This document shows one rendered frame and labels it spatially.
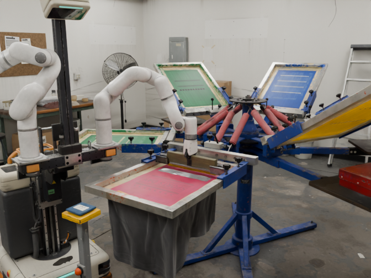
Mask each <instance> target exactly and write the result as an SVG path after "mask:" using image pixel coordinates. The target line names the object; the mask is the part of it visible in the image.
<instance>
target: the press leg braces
mask: <svg viewBox="0 0 371 278"><path fill-rule="evenodd" d="M252 217H253V218H254V219H255V220H256V221H258V222H259V223H260V224H261V225H262V226H263V227H265V228H266V229H267V230H269V232H267V233H268V234H269V235H270V236H275V235H278V234H281V233H280V232H278V231H277V230H275V229H273V228H272V227H271V226H270V225H269V224H268V223H266V222H265V221H264V220H263V219H261V218H260V217H259V216H258V215H257V214H256V213H254V212H253V211H252ZM237 219H238V214H236V213H234V214H233V215H232V216H231V218H230V219H229V220H228V221H227V222H226V223H225V225H224V226H223V227H222V229H221V230H220V231H219V232H218V233H217V235H216V236H215V237H214V238H213V239H212V240H211V242H210V243H209V244H208V245H207V246H206V248H205V249H204V250H200V252H201V253H202V254H203V255H207V254H210V253H214V252H215V251H214V250H213V248H214V247H215V246H216V245H217V244H218V242H219V241H220V240H221V238H222V237H223V236H224V235H225V234H226V232H227V231H228V230H229V229H230V228H231V226H232V225H233V224H234V223H236V220H237ZM242 234H243V260H242V261H241V264H242V269H251V263H250V261H249V251H248V229H247V216H242Z"/></svg>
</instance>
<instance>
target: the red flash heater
mask: <svg viewBox="0 0 371 278"><path fill-rule="evenodd" d="M338 177H339V179H340V182H339V185H340V186H343V187H345V188H348V189H350V190H353V191H355V192H358V193H360V194H363V195H365V196H368V197H371V162H370V163H365V164H360V165H354V166H351V167H345V168H340V169H339V174H338Z"/></svg>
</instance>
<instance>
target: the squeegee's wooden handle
mask: <svg viewBox="0 0 371 278"><path fill-rule="evenodd" d="M167 158H168V163H169V162H175V163H180V164H185V165H187V159H186V158H185V157H184V154H183V153H180V152H174V151H167ZM191 160H192V166H194V167H199V168H204V169H209V170H210V167H209V166H210V165H211V166H215V167H217V163H218V161H217V159H212V158H207V157H201V156H195V155H191Z"/></svg>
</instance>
